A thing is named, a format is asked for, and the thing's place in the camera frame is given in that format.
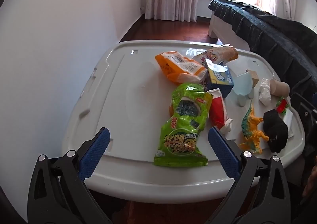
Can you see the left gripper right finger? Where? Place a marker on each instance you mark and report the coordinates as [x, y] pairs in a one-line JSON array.
[[260, 191]]

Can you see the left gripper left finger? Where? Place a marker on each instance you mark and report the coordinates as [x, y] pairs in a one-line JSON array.
[[57, 192]]

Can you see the black sock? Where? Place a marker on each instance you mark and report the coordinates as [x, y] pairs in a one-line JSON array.
[[276, 129]]

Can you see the yellow green toy dinosaur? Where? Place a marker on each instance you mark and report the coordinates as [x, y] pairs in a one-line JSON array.
[[251, 134]]

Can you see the red white carton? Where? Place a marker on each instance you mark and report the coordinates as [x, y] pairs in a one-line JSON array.
[[218, 114]]

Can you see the red green toy car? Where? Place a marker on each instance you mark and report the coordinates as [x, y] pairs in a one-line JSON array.
[[282, 106]]

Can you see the green snack bag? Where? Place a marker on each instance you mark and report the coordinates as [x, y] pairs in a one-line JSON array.
[[189, 110]]

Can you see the white tissue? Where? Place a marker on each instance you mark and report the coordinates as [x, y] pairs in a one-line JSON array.
[[264, 92]]

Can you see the brown cardboard tube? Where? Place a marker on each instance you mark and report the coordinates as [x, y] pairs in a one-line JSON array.
[[279, 89]]

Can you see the light blue plastic cup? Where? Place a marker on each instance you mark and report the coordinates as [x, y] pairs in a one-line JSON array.
[[243, 88]]

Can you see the small brown cardboard box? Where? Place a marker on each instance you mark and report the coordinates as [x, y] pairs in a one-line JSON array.
[[254, 77]]

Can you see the blue white milk carton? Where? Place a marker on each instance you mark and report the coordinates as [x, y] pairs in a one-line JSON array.
[[218, 77]]

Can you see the orange white biscuit wrapper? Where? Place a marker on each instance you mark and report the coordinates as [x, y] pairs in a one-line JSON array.
[[222, 54]]

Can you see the orange snack bag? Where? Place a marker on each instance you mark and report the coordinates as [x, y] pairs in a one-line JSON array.
[[180, 69]]

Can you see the white plastic storage box lid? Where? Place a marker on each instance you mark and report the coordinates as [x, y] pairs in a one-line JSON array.
[[128, 94]]

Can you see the dark grey bed blanket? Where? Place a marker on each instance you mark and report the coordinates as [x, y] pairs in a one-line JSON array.
[[288, 46]]

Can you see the white bed frame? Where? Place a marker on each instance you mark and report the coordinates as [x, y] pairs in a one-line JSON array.
[[219, 29]]

